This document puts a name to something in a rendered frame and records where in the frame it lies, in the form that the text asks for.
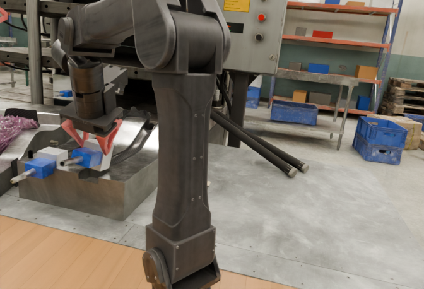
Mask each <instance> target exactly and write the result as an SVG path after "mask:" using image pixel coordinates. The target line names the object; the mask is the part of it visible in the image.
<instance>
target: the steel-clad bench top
mask: <svg viewBox="0 0 424 289"><path fill-rule="evenodd" d="M297 159H298V160H300V161H302V162H304V163H306V164H307V165H309V169H308V171H307V172H306V173H303V172H301V171H300V170H298V169H296V168H295V167H294V169H296V170H297V174H296V175H295V176H294V177H292V178H291V177H290V176H288V175H286V174H285V173H284V172H283V171H281V170H280V169H279V168H277V167H276V166H274V165H273V164H272V163H271V162H269V161H267V160H266V159H265V158H264V157H262V156H261V155H260V154H258V153H257V152H255V151H253V150H246V149H241V148H234V147H230V146H223V145H218V144H211V143H209V145H208V181H210V182H211V183H210V185H209V187H208V203H209V210H210V212H211V225H212V226H214V227H216V240H215V254H216V259H217V261H218V266H219V269H220V270H224V271H229V272H232V273H237V274H241V275H244V276H249V277H252V278H257V279H260V280H264V281H269V282H272V283H277V284H281V285H285V286H290V287H293V288H298V289H424V250H423V249H422V248H421V246H420V244H419V243H418V241H417V240H416V239H415V237H414V235H413V234H412V233H411V230H410V229H409V228H408V226H407V224H406V223H405V222H404V220H403V219H402V217H401V215H400V214H399V213H398V211H397V209H396V208H395V206H394V205H393V203H392V202H391V200H390V199H389V197H388V196H387V194H386V193H385V191H384V190H383V188H382V187H381V185H380V184H379V182H378V180H377V179H376V178H375V176H374V174H373V173H372V171H371V170H366V169H362V168H355V167H348V166H344V165H336V164H332V163H325V162H318V161H313V160H306V159H302V158H297ZM289 165H290V164H289ZM290 166H291V165H290ZM292 167H293V166H292ZM157 188H158V187H157ZM157 188H156V189H155V190H154V191H153V192H152V193H151V194H150V195H149V196H148V197H147V198H146V199H145V200H144V201H143V202H142V203H141V204H140V205H139V206H138V207H137V208H136V209H135V210H134V211H133V212H132V213H131V214H130V215H129V216H128V217H127V218H126V219H125V220H124V221H119V220H114V219H110V218H106V217H102V216H97V215H92V214H89V213H84V212H80V211H75V210H72V209H67V208H62V207H58V206H53V205H50V204H45V203H40V202H36V201H32V200H28V199H23V198H19V188H18V187H16V186H15V185H14V186H13V187H12V188H11V189H9V190H8V191H7V192H5V193H4V194H3V195H2V196H1V197H0V215H1V216H6V217H9V218H14V219H17V220H22V221H27V222H30V223H34V224H38V225H42V226H45V227H50V228H55V229H58V230H62V231H65V232H70V233H75V234H78V235H83V236H86V237H91V238H94V239H98V240H103V241H106V242H111V243H114V244H119V245H124V246H127V247H132V248H135V249H139V250H142V251H146V235H145V225H148V224H150V223H152V213H153V210H154V208H155V203H156V194H157Z"/></svg>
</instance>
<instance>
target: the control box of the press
mask: <svg viewBox="0 0 424 289"><path fill-rule="evenodd" d="M216 1H217V3H218V5H219V7H220V10H221V12H222V14H223V17H224V19H225V21H226V23H227V25H228V28H229V31H230V35H231V49H230V53H229V56H228V58H227V60H226V62H225V63H224V65H223V71H222V74H221V75H220V90H221V93H222V95H223V97H224V99H225V101H226V103H227V106H228V111H229V119H230V120H232V121H233V122H234V123H236V124H238V125H239V126H240V127H242V128H243V126H244V116H245V107H246V101H247V92H248V87H249V85H250V84H251V83H252V82H253V81H254V80H255V79H256V78H257V77H258V76H259V75H260V74H269V75H275V74H276V73H277V69H278V61H279V56H280V49H281V40H282V35H283V27H284V22H285V15H286V7H287V2H288V0H216ZM225 72H226V73H228V74H229V75H230V77H231V79H232V81H233V84H234V89H233V100H232V105H231V103H230V100H229V98H228V96H227V94H226V93H225V90H224V87H223V79H224V75H225ZM227 146H230V147H234V148H240V146H241V140H239V139H238V138H236V137H235V136H234V135H232V134H231V133H229V132H228V143H227Z"/></svg>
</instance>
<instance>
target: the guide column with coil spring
mask: <svg viewBox="0 0 424 289"><path fill-rule="evenodd" d="M26 17H27V31H28V56H29V70H30V95H31V103H32V104H40V105H43V104H44V95H43V78H42V46H41V29H40V0H26Z"/></svg>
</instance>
